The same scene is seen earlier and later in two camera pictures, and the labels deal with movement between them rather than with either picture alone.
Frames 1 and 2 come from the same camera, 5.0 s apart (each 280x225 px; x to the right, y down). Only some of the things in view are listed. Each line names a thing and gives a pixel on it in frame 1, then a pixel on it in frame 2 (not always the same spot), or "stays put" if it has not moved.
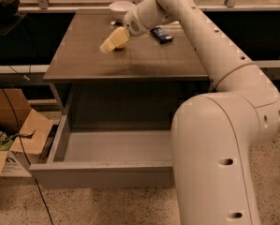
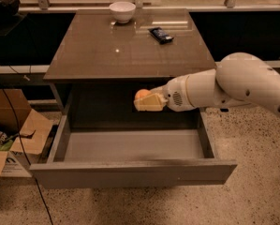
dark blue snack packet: x=161 y=36 stays put
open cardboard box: x=10 y=117 stays put
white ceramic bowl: x=119 y=8 stays put
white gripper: x=132 y=22 → x=175 y=95
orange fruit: x=121 y=47 → x=141 y=93
